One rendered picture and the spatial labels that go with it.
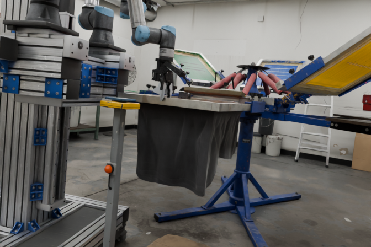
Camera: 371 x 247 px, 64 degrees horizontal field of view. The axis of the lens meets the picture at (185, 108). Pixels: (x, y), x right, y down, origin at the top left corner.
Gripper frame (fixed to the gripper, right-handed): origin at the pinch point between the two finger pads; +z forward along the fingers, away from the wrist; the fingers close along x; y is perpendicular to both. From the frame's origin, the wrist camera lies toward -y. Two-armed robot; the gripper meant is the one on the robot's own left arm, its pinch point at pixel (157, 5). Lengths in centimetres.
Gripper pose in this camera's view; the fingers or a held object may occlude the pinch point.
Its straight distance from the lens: 246.3
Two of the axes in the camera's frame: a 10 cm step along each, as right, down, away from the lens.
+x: 7.5, 2.4, -6.1
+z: 6.3, 0.2, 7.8
